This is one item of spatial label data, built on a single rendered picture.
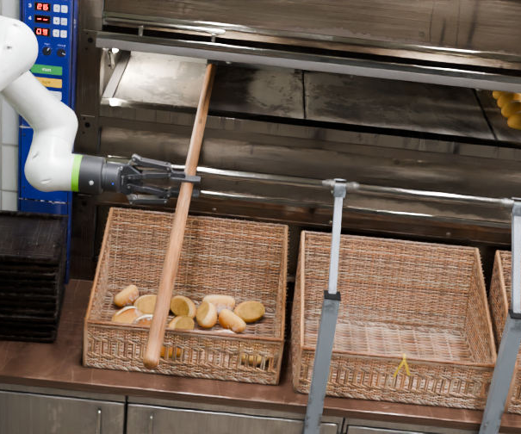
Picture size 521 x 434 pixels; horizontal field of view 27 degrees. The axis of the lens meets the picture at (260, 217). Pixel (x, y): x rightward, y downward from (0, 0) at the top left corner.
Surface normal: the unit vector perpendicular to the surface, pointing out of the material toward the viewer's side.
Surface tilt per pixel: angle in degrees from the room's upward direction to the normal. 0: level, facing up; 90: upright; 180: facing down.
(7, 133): 90
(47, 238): 0
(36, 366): 0
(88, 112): 90
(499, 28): 70
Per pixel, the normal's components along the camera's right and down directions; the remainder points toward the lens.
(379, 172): 0.01, 0.11
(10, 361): 0.11, -0.89
